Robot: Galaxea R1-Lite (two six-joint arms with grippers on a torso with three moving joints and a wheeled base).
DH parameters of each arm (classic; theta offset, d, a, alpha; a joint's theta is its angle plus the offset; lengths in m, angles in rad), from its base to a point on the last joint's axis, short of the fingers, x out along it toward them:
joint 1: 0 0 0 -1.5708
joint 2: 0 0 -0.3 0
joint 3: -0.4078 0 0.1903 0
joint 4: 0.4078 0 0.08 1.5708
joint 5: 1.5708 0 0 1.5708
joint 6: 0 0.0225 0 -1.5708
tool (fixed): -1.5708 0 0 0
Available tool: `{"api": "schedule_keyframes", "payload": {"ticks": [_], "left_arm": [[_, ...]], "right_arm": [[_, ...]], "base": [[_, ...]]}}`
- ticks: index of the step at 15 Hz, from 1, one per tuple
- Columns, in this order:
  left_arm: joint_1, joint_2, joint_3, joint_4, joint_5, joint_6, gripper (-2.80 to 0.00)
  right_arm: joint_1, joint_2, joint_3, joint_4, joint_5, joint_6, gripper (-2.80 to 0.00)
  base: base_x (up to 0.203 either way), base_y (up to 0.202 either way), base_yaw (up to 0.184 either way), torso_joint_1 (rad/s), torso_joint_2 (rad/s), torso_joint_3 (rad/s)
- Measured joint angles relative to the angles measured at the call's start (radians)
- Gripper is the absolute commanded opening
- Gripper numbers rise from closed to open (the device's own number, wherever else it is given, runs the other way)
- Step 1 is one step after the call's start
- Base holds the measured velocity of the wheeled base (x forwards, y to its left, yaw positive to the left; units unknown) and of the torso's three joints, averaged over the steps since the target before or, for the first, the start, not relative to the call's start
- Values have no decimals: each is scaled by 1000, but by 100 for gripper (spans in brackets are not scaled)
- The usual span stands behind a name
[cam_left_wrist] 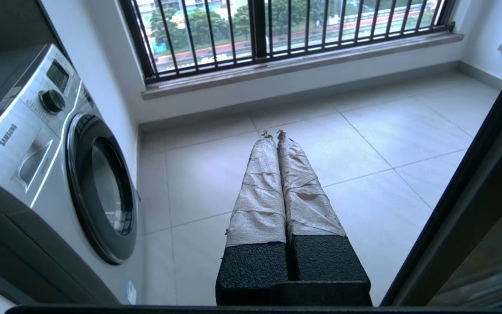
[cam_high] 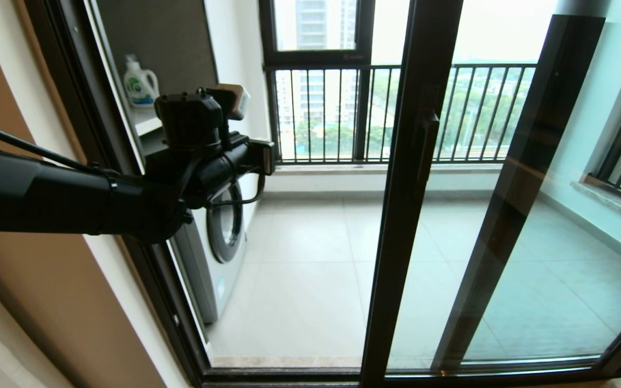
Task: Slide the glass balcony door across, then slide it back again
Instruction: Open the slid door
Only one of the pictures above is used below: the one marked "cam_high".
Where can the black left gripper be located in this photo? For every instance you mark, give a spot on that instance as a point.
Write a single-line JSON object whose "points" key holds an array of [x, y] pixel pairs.
{"points": [[213, 175]]}

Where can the dark framed sliding glass door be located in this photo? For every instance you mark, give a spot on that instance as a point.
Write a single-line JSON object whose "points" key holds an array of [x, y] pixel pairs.
{"points": [[402, 215]]}

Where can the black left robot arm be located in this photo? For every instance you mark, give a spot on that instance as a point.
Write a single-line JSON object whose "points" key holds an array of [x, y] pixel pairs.
{"points": [[46, 194]]}

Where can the small white module box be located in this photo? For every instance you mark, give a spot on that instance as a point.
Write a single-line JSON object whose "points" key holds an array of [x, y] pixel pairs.
{"points": [[232, 102]]}

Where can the grey stone window sill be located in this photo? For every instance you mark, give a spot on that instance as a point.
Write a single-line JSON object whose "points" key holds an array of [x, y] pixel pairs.
{"points": [[332, 168], [612, 207]]}

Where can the long black balcony railing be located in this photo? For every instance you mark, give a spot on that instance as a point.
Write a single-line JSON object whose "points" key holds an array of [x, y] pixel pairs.
{"points": [[332, 67]]}

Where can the white front-load washing machine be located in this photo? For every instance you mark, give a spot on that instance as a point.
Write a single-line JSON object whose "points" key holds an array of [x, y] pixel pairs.
{"points": [[219, 269]]}

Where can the white laundry detergent bottle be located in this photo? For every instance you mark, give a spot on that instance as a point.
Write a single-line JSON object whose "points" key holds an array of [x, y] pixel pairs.
{"points": [[140, 86]]}

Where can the dark framed fixed glass panel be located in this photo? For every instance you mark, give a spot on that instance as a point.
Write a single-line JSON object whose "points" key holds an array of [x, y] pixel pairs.
{"points": [[526, 161]]}

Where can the black window guard railing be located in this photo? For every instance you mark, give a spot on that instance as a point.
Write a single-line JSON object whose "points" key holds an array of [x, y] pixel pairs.
{"points": [[618, 189]]}

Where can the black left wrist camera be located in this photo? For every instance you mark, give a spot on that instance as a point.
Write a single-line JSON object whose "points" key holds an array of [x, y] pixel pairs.
{"points": [[189, 121]]}

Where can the dark brown window frame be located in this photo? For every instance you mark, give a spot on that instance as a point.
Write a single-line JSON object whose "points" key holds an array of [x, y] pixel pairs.
{"points": [[361, 108]]}

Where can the white wall shelf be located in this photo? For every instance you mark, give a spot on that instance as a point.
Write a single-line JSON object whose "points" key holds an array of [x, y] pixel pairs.
{"points": [[146, 121]]}

